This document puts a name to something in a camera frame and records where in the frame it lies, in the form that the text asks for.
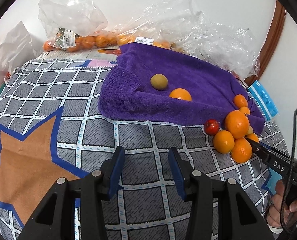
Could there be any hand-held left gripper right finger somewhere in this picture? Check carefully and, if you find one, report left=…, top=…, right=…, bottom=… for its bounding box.
left=168, top=147, right=275, bottom=240

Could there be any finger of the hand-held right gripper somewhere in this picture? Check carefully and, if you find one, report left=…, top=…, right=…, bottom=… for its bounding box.
left=246, top=136, right=270, bottom=164
left=258, top=142, right=289, bottom=158

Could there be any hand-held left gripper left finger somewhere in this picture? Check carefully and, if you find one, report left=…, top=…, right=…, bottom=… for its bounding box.
left=17, top=145, right=126, bottom=240

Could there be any large orange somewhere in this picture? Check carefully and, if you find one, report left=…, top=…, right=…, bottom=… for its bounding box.
left=225, top=110, right=250, bottom=139

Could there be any red cherry tomato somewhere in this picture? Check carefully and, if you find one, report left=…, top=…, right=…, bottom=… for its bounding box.
left=204, top=119, right=220, bottom=135

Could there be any yellow-orange citrus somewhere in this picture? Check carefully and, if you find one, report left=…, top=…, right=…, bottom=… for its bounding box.
left=169, top=88, right=192, bottom=102

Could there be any olive yellow round fruit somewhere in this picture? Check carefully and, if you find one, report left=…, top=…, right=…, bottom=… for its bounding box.
left=150, top=74, right=168, bottom=90

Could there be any blue tissue pack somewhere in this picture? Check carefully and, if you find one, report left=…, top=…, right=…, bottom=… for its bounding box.
left=247, top=80, right=279, bottom=123

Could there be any grey checkered star blanket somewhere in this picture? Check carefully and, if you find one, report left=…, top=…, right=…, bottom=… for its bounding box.
left=0, top=59, right=289, bottom=240

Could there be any purple towel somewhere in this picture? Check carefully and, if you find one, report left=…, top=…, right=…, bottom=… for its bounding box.
left=99, top=43, right=266, bottom=133

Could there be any white printed paper sheet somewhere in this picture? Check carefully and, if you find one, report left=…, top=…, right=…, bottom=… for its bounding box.
left=39, top=46, right=121, bottom=63

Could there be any clear bag of kumquats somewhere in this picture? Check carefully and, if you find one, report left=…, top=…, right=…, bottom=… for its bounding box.
left=109, top=0, right=206, bottom=55

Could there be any translucent white plastic bag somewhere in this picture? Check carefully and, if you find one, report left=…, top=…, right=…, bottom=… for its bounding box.
left=0, top=21, right=38, bottom=80

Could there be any clear bag of mandarins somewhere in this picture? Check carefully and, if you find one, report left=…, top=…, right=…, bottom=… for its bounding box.
left=37, top=0, right=119, bottom=53

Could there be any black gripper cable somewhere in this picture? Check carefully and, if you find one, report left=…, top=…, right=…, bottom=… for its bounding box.
left=282, top=107, right=297, bottom=234

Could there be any brown wooden door frame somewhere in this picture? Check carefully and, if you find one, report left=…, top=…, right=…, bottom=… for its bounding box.
left=243, top=0, right=287, bottom=85

